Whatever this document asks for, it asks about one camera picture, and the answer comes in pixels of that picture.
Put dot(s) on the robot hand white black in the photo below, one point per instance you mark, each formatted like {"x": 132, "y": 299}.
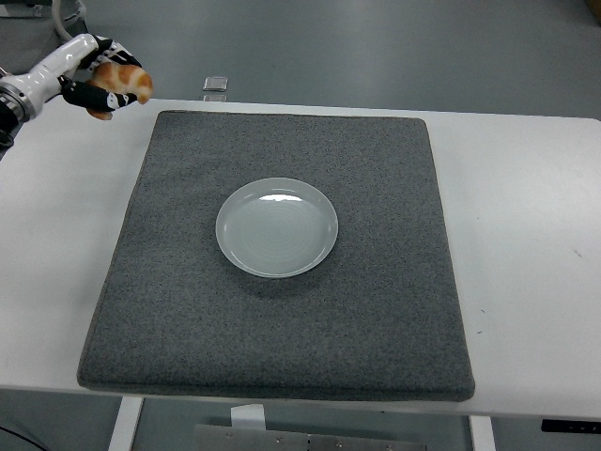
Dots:
{"x": 61, "y": 61}

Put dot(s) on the orange croissant bread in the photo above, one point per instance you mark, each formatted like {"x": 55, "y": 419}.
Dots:
{"x": 124, "y": 77}

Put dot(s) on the round pale grey plate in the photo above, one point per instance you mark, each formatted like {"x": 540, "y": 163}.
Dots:
{"x": 277, "y": 230}

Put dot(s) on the small metal floor socket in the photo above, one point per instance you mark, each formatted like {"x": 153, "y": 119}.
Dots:
{"x": 216, "y": 83}

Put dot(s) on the grey felt mat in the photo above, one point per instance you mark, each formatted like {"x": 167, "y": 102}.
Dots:
{"x": 282, "y": 329}

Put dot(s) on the white table leg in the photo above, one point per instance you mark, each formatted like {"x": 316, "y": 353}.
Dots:
{"x": 482, "y": 434}
{"x": 124, "y": 425}

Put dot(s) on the white paper tag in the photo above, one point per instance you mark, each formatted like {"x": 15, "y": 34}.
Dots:
{"x": 247, "y": 416}

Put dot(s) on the brown cardboard box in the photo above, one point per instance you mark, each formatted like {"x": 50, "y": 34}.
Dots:
{"x": 595, "y": 8}

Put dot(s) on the black table control panel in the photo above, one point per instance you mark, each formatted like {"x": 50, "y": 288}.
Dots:
{"x": 570, "y": 425}

